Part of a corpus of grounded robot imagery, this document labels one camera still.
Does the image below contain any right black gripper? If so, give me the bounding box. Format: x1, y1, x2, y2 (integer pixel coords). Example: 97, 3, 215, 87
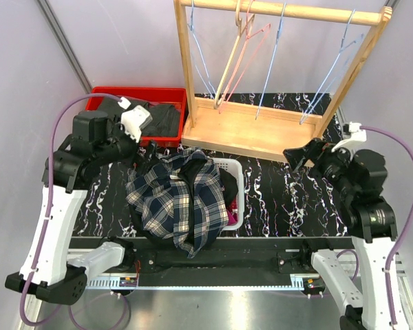
282, 135, 357, 197

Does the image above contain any black skirt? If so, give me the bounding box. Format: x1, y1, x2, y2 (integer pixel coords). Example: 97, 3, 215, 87
129, 159, 240, 248

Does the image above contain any plaid skirt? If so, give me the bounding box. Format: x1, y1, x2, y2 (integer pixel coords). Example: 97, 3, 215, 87
125, 147, 230, 259

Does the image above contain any blue hanger of black skirt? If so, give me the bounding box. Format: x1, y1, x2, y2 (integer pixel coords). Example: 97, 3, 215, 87
255, 2, 287, 120

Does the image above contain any magenta skirt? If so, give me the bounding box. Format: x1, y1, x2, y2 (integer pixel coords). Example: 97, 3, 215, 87
226, 210, 238, 226

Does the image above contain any blue hanger of plaid skirt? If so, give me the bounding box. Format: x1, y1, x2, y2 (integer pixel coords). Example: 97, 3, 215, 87
299, 9, 364, 125

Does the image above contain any light blue wire hanger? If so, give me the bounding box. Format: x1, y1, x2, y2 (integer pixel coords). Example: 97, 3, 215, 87
187, 1, 216, 98

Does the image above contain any pink wire hanger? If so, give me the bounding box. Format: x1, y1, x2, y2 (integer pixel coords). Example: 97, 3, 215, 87
219, 1, 271, 113

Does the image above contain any wooden hanger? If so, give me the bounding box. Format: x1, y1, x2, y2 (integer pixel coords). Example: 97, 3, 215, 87
213, 1, 255, 111

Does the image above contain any red polka dot skirt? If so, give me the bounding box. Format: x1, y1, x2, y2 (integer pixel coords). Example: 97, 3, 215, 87
229, 199, 238, 213

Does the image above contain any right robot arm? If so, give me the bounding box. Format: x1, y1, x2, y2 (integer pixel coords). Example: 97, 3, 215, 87
283, 133, 409, 329

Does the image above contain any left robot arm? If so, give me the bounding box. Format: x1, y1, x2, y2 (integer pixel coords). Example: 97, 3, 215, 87
5, 106, 151, 305

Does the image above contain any dark grey garment in bin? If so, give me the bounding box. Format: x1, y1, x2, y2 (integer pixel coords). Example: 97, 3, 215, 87
97, 97, 180, 138

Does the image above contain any red plastic bin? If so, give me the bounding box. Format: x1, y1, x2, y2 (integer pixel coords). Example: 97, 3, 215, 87
92, 87, 187, 148

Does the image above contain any wooden clothes rack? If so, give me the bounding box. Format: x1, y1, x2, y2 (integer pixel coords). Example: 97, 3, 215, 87
174, 0, 393, 162

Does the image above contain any white plastic basket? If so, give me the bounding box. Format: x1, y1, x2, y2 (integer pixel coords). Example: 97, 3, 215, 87
209, 157, 244, 231

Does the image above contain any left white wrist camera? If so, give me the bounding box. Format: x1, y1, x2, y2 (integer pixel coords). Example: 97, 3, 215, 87
118, 97, 152, 142

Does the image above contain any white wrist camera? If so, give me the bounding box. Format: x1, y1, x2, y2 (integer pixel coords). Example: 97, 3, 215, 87
118, 97, 152, 142
331, 122, 367, 153

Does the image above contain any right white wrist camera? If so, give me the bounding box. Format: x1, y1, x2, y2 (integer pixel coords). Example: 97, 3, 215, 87
331, 122, 367, 153

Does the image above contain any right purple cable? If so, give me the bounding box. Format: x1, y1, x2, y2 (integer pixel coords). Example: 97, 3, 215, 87
271, 125, 413, 327

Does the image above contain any purple cable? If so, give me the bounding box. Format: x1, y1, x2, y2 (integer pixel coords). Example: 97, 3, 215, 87
271, 125, 413, 327
19, 92, 129, 329

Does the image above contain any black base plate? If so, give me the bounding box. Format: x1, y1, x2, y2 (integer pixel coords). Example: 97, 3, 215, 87
77, 237, 353, 291

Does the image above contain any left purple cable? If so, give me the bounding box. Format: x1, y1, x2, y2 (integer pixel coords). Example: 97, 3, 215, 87
19, 92, 129, 329

